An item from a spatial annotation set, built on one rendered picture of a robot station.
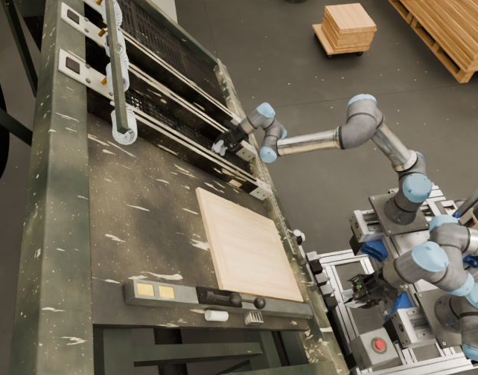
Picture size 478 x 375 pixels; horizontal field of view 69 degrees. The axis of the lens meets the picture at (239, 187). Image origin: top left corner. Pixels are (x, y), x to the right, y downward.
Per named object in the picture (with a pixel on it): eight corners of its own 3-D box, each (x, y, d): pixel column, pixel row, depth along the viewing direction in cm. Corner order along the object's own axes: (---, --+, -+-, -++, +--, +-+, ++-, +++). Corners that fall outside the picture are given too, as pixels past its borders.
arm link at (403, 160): (406, 193, 166) (339, 123, 141) (404, 169, 174) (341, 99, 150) (432, 184, 158) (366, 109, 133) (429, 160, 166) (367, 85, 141)
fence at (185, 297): (305, 318, 155) (313, 315, 153) (125, 303, 85) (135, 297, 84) (301, 307, 157) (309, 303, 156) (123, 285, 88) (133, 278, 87)
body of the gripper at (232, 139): (222, 147, 161) (242, 132, 156) (219, 135, 166) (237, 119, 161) (233, 154, 166) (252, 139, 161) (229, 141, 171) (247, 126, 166)
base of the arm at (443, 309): (460, 292, 146) (473, 284, 138) (481, 329, 137) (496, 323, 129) (426, 299, 144) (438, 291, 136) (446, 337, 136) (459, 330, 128)
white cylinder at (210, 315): (205, 321, 104) (222, 322, 110) (212, 318, 103) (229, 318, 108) (203, 312, 105) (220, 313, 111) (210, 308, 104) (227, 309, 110)
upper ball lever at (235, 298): (208, 301, 105) (243, 308, 97) (200, 300, 102) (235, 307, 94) (211, 289, 106) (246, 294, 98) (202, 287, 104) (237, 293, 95)
